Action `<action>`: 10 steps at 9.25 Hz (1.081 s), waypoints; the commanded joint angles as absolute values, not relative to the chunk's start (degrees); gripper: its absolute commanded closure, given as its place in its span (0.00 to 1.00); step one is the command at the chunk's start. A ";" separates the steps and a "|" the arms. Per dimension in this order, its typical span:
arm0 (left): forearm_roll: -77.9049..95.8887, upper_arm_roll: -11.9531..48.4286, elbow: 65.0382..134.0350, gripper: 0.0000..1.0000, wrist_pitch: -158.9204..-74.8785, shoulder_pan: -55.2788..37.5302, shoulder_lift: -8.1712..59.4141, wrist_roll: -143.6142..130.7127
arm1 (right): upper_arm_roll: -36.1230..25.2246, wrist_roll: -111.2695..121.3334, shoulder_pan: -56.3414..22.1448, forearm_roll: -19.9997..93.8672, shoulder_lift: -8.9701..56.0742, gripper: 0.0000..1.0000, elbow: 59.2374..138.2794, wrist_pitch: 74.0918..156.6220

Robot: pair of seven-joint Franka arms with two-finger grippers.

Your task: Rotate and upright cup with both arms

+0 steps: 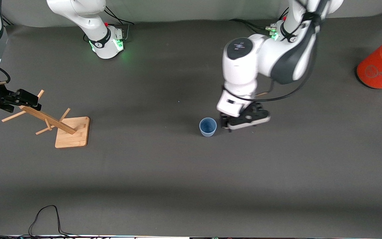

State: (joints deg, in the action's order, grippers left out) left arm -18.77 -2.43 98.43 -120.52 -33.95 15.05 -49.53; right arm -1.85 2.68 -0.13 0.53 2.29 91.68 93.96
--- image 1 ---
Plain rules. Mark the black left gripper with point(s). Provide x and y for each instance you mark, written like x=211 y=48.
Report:
x=224 y=121

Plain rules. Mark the light blue cup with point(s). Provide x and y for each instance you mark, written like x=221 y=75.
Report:
x=208 y=132

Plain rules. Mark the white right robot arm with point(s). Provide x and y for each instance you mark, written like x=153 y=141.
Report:
x=78 y=13

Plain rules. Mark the wooden cup rack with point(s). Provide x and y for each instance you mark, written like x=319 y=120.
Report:
x=73 y=136

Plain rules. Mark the dark grey table mat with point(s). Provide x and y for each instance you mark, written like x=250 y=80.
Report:
x=191 y=166

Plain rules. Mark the orange cylinder with grey lid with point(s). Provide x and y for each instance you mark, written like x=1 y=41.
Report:
x=376 y=63

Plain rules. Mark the aluminium frame rail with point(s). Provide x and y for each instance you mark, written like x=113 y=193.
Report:
x=7 y=20

